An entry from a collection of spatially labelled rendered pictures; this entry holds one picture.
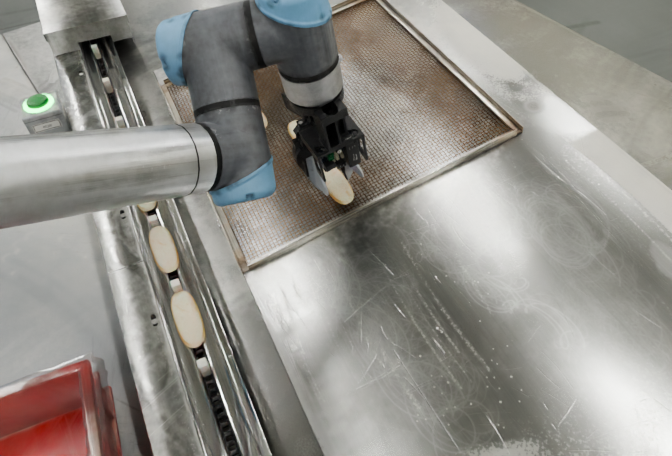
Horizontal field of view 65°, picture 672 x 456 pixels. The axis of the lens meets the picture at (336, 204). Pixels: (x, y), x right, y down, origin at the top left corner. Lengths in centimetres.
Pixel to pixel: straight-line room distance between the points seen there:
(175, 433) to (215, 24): 49
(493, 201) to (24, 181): 61
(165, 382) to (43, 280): 31
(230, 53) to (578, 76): 94
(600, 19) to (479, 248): 271
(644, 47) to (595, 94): 194
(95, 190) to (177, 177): 8
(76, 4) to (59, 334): 81
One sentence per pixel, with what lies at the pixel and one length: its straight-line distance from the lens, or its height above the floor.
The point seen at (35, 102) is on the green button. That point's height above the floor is 91.
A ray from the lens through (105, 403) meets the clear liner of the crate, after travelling 75.
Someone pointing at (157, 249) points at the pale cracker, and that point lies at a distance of 90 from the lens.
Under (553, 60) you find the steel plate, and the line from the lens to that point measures 140.
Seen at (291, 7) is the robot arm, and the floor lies 127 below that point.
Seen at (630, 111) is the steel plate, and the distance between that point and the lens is 131.
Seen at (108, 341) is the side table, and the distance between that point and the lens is 88.
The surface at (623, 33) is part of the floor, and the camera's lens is 333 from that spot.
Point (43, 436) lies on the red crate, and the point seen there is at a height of 82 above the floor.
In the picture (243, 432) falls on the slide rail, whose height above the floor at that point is 85.
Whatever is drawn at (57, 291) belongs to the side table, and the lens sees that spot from 97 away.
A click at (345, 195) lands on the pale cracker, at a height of 93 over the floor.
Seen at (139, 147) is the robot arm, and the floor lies 122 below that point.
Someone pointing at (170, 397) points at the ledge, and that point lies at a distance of 77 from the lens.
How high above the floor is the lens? 155
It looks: 50 degrees down
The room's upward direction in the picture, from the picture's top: straight up
